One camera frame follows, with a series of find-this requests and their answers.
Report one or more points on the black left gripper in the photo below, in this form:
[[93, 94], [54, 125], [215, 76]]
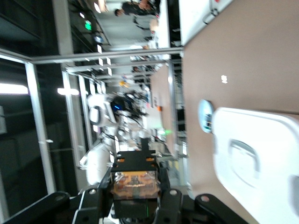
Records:
[[121, 105]]

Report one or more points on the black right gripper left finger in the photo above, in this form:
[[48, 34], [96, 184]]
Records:
[[88, 205]]

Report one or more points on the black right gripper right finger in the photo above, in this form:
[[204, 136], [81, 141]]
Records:
[[172, 205]]

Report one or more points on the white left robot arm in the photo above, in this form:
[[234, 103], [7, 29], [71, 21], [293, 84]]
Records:
[[98, 163]]

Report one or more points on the brown background table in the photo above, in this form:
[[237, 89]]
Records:
[[162, 93]]

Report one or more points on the light blue round plate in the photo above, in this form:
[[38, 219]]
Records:
[[202, 112]]

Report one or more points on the green exit sign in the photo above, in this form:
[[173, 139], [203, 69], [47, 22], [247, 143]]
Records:
[[88, 25]]

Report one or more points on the person in dark shirt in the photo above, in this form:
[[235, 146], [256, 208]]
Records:
[[149, 4], [130, 10]]

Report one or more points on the small white paper scrap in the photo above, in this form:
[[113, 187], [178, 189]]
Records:
[[224, 79]]

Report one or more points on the white panel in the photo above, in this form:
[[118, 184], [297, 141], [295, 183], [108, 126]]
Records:
[[196, 18]]

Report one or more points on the aluminium frame beam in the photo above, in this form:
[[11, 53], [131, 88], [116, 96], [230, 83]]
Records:
[[105, 55]]

